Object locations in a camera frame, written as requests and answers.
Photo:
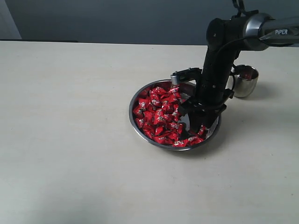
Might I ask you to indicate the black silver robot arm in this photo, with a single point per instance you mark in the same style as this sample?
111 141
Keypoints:
225 40

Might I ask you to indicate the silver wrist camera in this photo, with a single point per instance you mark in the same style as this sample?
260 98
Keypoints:
187 75

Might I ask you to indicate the stainless steel cup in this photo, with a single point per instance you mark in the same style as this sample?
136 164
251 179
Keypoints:
245 80

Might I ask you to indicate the round stainless steel plate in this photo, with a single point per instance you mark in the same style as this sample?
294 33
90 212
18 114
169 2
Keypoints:
167 83

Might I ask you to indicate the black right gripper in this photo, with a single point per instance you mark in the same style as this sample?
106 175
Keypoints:
210 94

